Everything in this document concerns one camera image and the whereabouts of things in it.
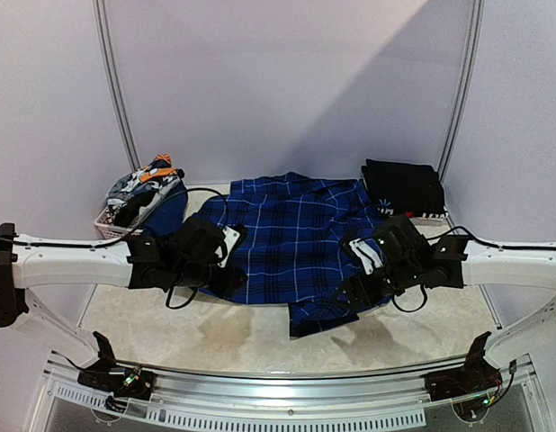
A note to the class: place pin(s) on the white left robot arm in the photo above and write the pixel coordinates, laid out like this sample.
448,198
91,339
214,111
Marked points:
195,256

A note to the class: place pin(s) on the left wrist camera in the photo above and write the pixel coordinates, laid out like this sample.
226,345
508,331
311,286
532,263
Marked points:
233,237

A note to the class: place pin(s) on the left aluminium frame post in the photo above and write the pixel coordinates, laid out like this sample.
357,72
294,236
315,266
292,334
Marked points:
101,18

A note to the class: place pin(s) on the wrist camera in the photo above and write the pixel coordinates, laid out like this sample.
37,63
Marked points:
360,251
233,237

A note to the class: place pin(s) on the aluminium front rail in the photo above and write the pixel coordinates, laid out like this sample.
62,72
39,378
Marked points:
385,400

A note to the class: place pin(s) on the right aluminium frame post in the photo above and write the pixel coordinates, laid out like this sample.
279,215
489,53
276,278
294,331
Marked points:
463,87

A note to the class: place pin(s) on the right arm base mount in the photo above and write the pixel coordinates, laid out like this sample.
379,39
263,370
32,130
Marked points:
463,380

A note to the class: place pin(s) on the solid navy blue garment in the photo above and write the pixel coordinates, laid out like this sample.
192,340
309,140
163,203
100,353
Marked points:
167,211

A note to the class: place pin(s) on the camouflage orange garment pile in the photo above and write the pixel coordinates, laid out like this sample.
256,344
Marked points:
134,195

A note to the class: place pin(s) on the blue plaid garment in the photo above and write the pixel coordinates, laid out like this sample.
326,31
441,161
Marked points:
292,254

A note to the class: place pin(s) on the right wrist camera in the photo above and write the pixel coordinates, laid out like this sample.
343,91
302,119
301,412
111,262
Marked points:
360,251

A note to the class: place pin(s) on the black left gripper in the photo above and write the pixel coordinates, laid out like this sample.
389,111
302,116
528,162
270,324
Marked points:
228,288

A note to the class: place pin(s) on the red black plaid shirt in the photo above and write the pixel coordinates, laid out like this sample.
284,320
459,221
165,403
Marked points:
426,218

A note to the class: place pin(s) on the aluminium frame post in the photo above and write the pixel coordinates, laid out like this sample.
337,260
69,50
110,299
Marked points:
101,18
463,87

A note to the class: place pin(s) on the black t-shirt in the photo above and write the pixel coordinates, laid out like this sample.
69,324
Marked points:
401,188

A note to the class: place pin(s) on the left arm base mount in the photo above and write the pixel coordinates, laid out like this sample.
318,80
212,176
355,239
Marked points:
120,381

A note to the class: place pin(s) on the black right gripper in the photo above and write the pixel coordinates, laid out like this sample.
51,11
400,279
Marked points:
358,283

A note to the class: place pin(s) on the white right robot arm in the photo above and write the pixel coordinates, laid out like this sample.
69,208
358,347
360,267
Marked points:
457,260

